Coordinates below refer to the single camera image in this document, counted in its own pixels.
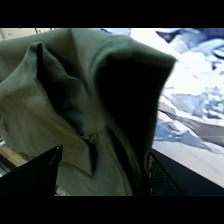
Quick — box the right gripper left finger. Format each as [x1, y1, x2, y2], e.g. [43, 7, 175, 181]
[0, 144, 64, 197]

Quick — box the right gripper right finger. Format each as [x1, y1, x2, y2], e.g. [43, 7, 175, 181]
[147, 152, 183, 197]

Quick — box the green shirt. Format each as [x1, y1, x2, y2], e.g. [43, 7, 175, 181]
[0, 28, 178, 197]

